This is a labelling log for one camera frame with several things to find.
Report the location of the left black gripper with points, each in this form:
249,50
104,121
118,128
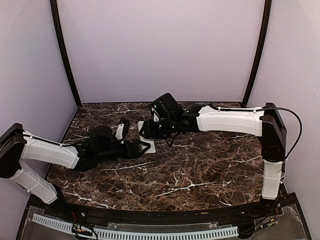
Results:
135,153

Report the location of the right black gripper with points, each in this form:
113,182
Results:
149,131

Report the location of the white remote control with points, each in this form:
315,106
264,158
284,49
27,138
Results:
148,145

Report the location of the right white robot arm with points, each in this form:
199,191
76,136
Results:
170,119

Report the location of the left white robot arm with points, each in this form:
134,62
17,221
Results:
102,145

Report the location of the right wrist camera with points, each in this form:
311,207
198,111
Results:
154,112

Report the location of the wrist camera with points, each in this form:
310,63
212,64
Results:
154,112
120,133

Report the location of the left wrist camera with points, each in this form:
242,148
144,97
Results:
120,133

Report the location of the black curved front rail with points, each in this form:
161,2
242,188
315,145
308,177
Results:
234,215

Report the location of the white slotted cable duct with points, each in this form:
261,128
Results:
121,231

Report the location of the left black frame post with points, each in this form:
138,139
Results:
63,52

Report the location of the black frame post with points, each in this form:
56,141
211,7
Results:
258,52
63,52

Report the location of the right black frame post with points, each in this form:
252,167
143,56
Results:
258,52

